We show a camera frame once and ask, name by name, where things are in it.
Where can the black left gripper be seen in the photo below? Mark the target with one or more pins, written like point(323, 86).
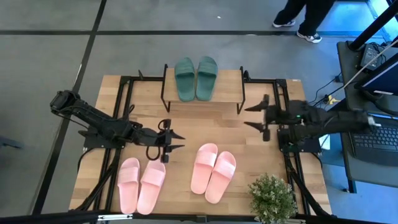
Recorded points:
point(155, 137)

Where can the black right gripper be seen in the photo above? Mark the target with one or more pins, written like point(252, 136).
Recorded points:
point(283, 115)

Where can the pink rubber slide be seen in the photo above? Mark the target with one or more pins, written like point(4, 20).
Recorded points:
point(128, 186)
point(150, 188)
point(220, 179)
point(203, 169)

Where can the green rubber slide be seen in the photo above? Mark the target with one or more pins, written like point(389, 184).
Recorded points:
point(185, 79)
point(206, 77)

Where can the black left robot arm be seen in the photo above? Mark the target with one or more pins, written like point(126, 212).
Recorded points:
point(102, 123)

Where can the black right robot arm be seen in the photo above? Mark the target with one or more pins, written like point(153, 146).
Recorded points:
point(335, 123)

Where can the wooden shelf with black legs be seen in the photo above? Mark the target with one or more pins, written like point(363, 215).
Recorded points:
point(228, 87)

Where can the artificial green flowering plant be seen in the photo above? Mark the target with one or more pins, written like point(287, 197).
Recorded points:
point(272, 199)

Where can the dark side desk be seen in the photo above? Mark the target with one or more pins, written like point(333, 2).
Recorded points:
point(345, 77)

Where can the person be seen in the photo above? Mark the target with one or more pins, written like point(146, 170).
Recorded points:
point(311, 15)

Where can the black laptop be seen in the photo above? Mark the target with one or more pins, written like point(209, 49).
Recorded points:
point(376, 140)

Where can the black power adapter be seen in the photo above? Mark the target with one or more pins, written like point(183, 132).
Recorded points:
point(370, 56)

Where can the black flat screen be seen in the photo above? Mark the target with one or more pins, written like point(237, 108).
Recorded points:
point(382, 77)

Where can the black diagonal pole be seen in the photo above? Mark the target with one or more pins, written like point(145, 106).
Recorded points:
point(373, 28)

